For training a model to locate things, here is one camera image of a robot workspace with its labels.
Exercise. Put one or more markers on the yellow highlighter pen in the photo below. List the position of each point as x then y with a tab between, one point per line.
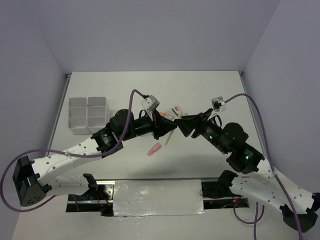
169	137

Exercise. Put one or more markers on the staples box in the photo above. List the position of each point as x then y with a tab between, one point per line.
170	115

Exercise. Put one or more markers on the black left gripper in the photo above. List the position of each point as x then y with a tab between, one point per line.
161	125

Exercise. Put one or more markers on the pink mini stapler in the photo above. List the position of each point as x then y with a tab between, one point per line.
177	111

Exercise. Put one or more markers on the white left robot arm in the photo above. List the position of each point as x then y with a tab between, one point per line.
35	179

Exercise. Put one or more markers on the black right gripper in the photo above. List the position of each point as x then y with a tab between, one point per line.
186	125

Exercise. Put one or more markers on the pink transparent case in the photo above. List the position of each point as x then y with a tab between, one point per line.
154	149

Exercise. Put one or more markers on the white compartment organizer box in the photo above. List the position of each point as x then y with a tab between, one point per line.
87	115

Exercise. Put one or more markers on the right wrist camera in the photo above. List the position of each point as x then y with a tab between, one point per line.
218	105

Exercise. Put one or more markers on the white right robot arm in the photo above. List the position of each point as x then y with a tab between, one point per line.
252	175

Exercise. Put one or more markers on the silver tape panel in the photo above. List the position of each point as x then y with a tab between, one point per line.
157	198

